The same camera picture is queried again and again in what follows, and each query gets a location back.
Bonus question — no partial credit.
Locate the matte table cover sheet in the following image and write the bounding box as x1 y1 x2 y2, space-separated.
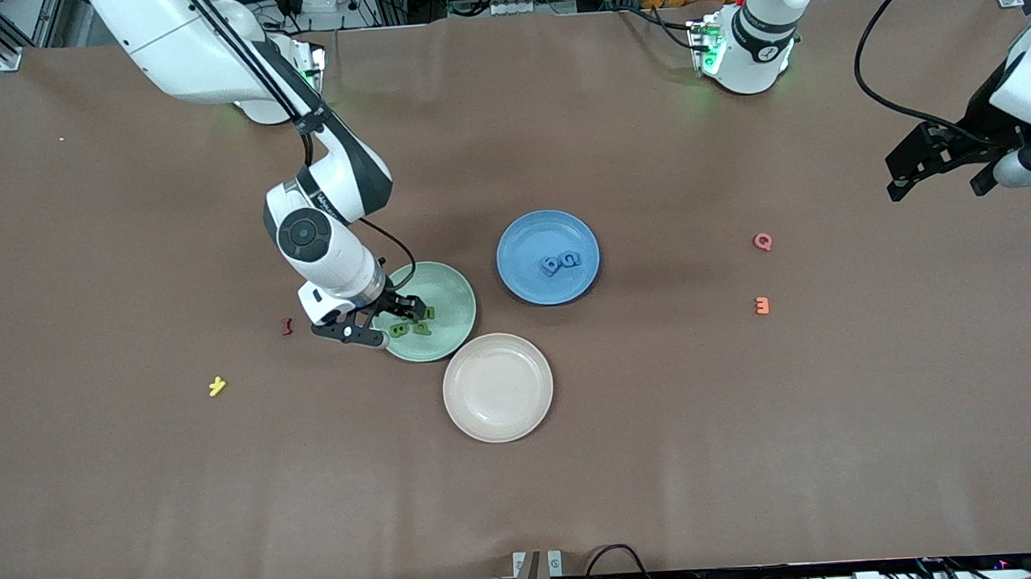
0 0 1031 579

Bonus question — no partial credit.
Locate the metal bracket with post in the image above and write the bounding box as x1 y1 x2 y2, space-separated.
505 549 564 579

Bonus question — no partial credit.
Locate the beige plate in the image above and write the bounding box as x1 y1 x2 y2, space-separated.
440 330 557 447

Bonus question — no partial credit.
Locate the blue plate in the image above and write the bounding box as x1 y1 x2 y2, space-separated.
493 207 604 308

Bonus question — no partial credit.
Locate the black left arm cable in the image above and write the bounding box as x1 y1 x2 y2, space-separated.
849 0 998 151

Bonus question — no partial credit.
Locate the green plate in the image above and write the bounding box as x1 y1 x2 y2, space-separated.
371 258 480 366

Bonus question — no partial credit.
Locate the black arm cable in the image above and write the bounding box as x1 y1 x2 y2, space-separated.
849 0 998 151
178 0 418 304

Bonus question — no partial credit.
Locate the black looped cable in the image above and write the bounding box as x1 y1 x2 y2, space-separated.
582 542 672 579

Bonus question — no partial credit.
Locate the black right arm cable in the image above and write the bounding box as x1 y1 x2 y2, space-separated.
178 0 418 304

